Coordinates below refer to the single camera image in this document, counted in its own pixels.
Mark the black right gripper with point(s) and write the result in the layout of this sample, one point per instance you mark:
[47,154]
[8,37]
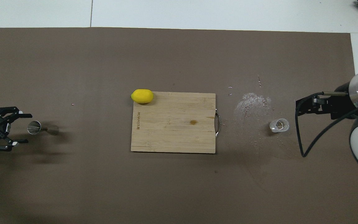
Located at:
[342,107]

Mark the metal jigger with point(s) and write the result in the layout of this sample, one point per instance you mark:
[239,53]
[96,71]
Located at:
[34,127]

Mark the clear glass cup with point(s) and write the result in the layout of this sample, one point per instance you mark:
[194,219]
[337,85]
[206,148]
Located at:
[279,125]

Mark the brown table mat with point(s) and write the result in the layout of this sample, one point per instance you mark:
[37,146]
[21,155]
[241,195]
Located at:
[104,186]

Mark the yellow lemon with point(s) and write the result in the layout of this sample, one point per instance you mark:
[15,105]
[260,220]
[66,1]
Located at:
[142,96]

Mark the wooden cutting board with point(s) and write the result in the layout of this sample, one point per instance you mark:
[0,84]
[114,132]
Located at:
[172,137]

